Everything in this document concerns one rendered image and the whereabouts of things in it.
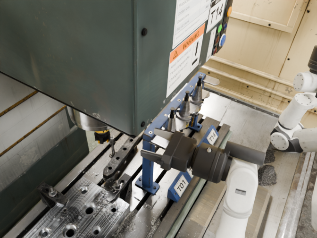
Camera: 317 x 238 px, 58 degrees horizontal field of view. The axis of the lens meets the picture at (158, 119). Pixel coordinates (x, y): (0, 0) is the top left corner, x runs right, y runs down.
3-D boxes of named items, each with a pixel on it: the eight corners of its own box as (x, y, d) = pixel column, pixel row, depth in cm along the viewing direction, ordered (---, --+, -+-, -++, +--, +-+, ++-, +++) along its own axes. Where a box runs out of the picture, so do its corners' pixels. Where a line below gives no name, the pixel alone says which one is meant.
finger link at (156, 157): (141, 147, 73) (163, 155, 71) (141, 155, 75) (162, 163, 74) (138, 151, 72) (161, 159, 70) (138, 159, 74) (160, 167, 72)
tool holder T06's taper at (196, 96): (193, 93, 118) (196, 80, 113) (203, 96, 117) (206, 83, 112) (189, 98, 115) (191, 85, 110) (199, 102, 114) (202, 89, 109)
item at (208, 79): (221, 81, 128) (221, 80, 128) (216, 87, 125) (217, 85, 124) (206, 76, 130) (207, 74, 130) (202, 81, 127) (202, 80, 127)
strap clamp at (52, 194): (72, 212, 112) (66, 191, 101) (66, 219, 110) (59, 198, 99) (48, 196, 116) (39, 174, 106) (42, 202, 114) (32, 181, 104)
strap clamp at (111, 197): (132, 191, 120) (131, 169, 110) (113, 215, 112) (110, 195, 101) (126, 187, 121) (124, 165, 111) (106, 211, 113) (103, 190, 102)
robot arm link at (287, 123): (298, 93, 109) (276, 125, 124) (284, 103, 104) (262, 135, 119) (323, 110, 105) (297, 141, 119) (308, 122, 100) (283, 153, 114)
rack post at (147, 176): (160, 186, 122) (164, 139, 102) (154, 195, 119) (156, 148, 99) (141, 175, 126) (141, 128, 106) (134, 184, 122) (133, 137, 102)
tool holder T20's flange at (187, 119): (178, 110, 113) (179, 106, 112) (193, 114, 112) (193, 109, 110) (173, 120, 109) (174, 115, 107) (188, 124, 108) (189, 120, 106)
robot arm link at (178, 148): (179, 119, 76) (222, 133, 73) (175, 143, 83) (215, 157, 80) (160, 152, 67) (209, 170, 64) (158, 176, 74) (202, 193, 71)
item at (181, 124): (188, 123, 107) (188, 122, 106) (182, 132, 104) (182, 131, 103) (172, 116, 109) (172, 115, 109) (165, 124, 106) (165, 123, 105)
